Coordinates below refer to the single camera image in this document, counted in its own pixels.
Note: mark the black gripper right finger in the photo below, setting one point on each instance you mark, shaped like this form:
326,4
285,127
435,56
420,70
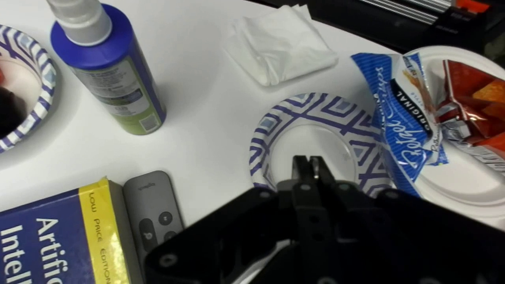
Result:
320,169

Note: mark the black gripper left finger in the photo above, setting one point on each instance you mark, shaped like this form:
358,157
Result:
301,169

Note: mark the empty blue patterned paper plate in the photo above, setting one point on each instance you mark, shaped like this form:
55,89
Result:
315,112

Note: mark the blue snack bag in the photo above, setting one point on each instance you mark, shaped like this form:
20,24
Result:
399,131

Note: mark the white napkin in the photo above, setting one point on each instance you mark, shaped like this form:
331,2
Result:
278,41

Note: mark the plain white paper plate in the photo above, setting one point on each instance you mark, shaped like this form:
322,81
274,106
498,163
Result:
462,183

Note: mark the grey remote control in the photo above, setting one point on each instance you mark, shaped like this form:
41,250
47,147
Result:
150,202

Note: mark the red chip bag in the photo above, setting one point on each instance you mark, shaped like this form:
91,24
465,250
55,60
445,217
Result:
473,89

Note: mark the grey tripod with red knob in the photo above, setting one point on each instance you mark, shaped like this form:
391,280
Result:
399,4

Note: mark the purple spray bottle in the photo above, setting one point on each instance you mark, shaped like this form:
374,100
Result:
110,68

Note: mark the blue yellow textbook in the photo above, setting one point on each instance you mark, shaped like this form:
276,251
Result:
41,242

